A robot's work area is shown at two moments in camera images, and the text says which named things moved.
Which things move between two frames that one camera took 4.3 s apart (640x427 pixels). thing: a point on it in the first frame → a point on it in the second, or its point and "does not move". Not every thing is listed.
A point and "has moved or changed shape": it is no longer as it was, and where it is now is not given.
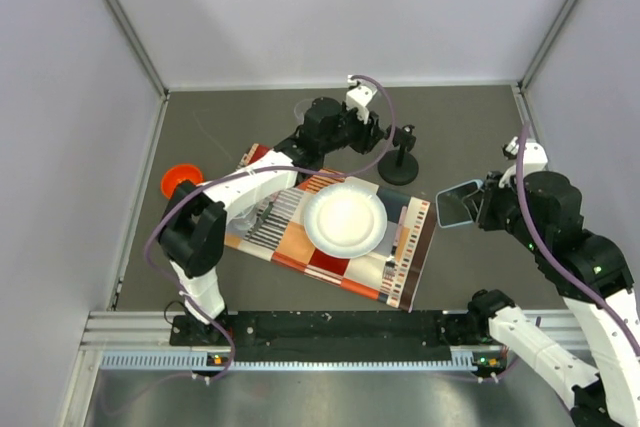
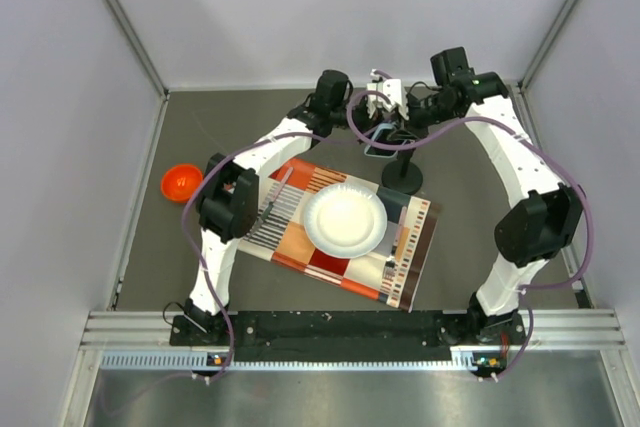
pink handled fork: x=268 y=210 does not move
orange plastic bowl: x=176 y=174 does not move
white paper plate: x=345 y=221 does not move
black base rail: x=330 y=335 does not move
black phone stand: x=400 y=166 has moved or changed shape
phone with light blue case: x=450 y=208 → x=380 y=135
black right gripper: x=479 y=203 → x=406 y=134
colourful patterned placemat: x=277 y=233 does not move
